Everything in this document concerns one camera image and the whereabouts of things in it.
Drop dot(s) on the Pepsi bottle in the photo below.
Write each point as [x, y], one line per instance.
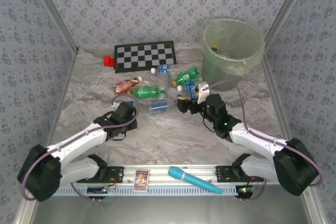
[130, 102]

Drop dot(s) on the clear bottle blue label white cap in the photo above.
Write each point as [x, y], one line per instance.
[163, 68]
[189, 87]

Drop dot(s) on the brown bottle beige cap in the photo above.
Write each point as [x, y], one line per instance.
[127, 85]

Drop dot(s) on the large green bottle yellow cap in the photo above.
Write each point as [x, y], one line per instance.
[145, 92]

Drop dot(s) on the crushed green bottle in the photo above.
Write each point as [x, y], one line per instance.
[215, 48]

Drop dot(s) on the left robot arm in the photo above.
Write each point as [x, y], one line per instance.
[39, 171]

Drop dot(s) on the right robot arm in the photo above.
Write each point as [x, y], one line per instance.
[294, 166]

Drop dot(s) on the green plastic bin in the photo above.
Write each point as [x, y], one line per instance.
[223, 77]

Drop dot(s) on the translucent green bin liner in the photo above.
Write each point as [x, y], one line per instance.
[231, 32]

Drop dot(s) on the green bottle white label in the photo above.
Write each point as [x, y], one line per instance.
[187, 75]

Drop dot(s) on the red plastic block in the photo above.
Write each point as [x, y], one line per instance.
[108, 61]

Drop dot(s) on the black grey checkerboard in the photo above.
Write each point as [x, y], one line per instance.
[144, 56]

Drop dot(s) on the small picture card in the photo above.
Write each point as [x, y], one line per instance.
[141, 180]

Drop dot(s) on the blue marker pen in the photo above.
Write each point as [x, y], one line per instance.
[189, 178]

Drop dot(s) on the small circuit board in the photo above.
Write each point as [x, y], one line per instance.
[101, 190]
[245, 190]

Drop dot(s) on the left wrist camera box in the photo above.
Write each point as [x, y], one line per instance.
[113, 105]

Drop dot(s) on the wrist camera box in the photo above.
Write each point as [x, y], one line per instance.
[113, 105]
[202, 91]

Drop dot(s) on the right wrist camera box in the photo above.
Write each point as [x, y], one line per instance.
[202, 91]

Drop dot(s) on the aluminium table side rail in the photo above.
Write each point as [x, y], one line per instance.
[275, 87]
[64, 90]

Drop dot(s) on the long aluminium base rail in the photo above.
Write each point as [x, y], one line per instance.
[157, 175]

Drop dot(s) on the aluminium frame post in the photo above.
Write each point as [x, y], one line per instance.
[54, 11]
[284, 11]

